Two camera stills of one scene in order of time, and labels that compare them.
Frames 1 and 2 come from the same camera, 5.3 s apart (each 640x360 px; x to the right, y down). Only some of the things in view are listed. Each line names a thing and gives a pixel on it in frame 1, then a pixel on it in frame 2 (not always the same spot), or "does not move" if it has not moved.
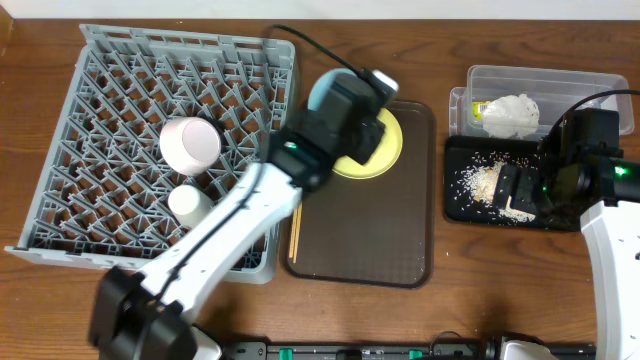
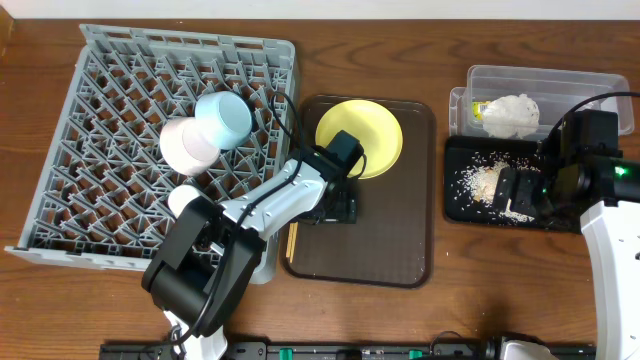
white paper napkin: [511, 116] does not move
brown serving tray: [378, 232] does not move
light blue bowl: [322, 85] -> [223, 119]
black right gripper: [521, 199] does not move
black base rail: [383, 351] does not move
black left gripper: [370, 138] -> [342, 209]
